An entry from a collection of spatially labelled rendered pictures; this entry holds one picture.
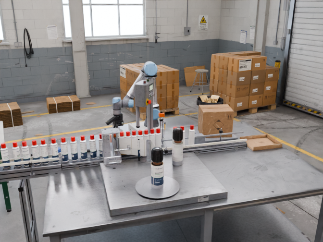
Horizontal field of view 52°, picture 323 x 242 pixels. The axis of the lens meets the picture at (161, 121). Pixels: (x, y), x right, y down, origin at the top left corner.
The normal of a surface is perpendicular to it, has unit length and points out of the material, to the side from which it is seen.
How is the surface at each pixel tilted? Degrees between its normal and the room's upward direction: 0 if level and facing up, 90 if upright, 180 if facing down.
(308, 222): 0
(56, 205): 0
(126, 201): 0
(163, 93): 92
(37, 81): 90
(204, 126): 90
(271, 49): 90
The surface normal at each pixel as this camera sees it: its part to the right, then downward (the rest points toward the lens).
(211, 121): 0.07, 0.32
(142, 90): -0.33, 0.31
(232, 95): -0.88, 0.17
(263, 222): -0.01, -0.95
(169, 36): 0.44, 0.29
